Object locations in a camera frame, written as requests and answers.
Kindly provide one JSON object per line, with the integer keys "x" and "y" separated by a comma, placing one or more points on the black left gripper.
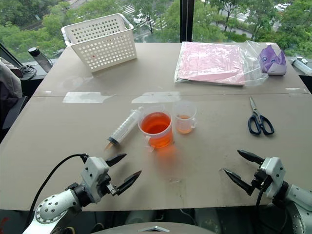
{"x": 109, "y": 186}

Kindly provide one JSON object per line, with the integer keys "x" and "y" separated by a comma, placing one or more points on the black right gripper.
{"x": 260, "y": 178}

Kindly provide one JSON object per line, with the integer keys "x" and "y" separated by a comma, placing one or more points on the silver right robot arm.
{"x": 298, "y": 202}

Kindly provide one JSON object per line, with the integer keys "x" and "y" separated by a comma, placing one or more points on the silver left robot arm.
{"x": 54, "y": 207}

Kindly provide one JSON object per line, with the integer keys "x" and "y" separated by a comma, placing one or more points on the clear plastic syringe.
{"x": 123, "y": 128}

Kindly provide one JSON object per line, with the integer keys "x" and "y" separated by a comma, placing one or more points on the beaker with orange liquid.
{"x": 156, "y": 129}

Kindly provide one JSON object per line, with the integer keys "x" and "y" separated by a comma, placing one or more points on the small clear measuring cup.
{"x": 184, "y": 119}

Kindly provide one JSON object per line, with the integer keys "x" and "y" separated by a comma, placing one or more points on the dark water bottle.
{"x": 40, "y": 58}

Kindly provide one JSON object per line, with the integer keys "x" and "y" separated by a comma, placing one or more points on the grey robot torso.
{"x": 156, "y": 228}

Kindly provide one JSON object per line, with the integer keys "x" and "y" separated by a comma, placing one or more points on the pink paper in plastic bag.
{"x": 214, "y": 63}

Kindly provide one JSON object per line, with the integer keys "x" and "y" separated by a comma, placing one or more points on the purple tissue pack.
{"x": 272, "y": 61}

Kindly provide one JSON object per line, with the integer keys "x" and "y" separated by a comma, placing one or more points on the white perforated plastic basket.
{"x": 102, "y": 44}

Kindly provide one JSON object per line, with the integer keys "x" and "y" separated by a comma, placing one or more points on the grey cloth on chair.
{"x": 8, "y": 80}

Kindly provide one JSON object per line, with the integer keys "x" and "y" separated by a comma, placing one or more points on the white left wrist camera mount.
{"x": 93, "y": 172}

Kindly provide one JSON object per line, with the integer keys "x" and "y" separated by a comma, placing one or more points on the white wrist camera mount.
{"x": 93, "y": 172}
{"x": 273, "y": 173}

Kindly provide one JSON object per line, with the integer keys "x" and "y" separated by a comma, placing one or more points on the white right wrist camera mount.
{"x": 273, "y": 173}

